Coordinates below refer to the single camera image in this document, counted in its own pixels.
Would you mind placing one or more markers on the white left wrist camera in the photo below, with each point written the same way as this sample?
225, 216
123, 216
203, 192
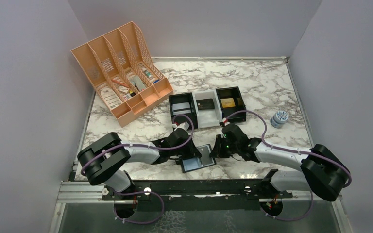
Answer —
184, 126

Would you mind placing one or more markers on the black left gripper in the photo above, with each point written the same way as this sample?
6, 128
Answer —
192, 151

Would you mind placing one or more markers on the black left card bin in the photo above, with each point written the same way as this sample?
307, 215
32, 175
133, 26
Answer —
184, 97

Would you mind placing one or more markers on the black card bin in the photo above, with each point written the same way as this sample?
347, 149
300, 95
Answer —
184, 97
229, 92

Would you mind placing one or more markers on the white middle card bin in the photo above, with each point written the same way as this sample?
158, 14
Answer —
206, 118

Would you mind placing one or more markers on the black leather card holder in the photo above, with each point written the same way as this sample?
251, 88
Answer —
193, 164

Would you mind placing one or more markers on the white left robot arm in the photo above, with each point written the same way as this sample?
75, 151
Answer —
101, 161

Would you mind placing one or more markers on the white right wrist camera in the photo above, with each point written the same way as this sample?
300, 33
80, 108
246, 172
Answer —
224, 122

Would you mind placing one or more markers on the gold credit card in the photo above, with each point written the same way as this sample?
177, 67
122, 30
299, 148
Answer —
228, 102

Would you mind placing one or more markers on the white patterned card stack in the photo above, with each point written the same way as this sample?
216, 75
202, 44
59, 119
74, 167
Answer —
110, 97

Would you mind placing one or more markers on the grey flat eraser block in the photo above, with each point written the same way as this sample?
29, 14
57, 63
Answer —
139, 83

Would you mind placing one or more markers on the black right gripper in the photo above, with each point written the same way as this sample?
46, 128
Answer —
217, 151

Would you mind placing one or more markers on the small blue white jar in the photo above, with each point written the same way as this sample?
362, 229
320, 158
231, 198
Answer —
279, 119

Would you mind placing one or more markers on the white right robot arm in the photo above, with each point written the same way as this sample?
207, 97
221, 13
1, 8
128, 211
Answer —
316, 169

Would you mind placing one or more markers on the red pen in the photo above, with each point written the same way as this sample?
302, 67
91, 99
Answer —
120, 83

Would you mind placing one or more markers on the black right card bin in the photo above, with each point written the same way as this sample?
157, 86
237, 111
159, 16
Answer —
229, 92

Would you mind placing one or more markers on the silver grey credit card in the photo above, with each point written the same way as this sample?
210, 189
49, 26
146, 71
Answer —
181, 108

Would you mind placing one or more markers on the green white battery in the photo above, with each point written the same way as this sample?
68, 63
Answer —
148, 74

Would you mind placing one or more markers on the black VIP credit card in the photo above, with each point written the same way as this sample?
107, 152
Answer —
205, 104

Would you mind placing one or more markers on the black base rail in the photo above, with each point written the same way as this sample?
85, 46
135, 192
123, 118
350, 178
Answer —
194, 195

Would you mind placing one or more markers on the peach plastic file organizer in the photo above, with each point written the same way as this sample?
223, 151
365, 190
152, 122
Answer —
120, 54

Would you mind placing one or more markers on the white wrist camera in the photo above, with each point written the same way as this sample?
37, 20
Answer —
224, 122
184, 126

